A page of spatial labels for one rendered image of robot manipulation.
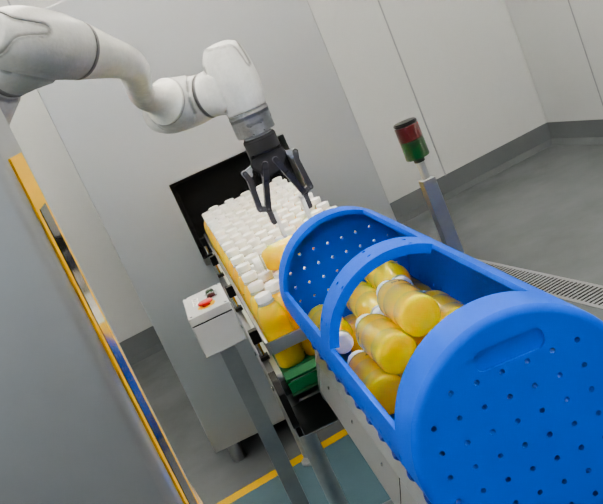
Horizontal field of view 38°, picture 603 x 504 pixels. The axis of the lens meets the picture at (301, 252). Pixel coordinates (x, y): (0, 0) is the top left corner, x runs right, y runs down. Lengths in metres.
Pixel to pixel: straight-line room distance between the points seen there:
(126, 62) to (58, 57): 0.17
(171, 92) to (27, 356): 1.66
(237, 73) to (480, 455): 1.11
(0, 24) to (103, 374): 1.18
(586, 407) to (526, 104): 5.98
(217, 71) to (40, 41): 0.54
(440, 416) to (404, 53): 5.60
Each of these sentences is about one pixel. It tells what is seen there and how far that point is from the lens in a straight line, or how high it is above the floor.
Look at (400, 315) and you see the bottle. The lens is 1.33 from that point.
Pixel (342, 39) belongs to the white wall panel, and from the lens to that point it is 6.32.
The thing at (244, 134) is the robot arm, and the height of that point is 1.42.
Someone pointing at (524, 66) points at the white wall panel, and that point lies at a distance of 6.99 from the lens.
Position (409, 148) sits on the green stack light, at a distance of 2.30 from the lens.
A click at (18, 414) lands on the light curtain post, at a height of 1.52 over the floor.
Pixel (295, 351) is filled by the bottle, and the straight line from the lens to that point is 2.03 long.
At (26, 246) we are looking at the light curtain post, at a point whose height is 1.57.
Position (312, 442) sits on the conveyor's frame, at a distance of 2.41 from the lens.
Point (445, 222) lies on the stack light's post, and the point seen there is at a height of 0.98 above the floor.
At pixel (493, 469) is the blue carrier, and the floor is 1.07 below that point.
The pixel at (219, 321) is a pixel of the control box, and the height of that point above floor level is 1.07.
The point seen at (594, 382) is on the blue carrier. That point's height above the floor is 1.11.
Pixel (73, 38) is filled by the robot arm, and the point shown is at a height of 1.71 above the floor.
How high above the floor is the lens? 1.60
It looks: 14 degrees down
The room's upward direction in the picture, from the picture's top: 24 degrees counter-clockwise
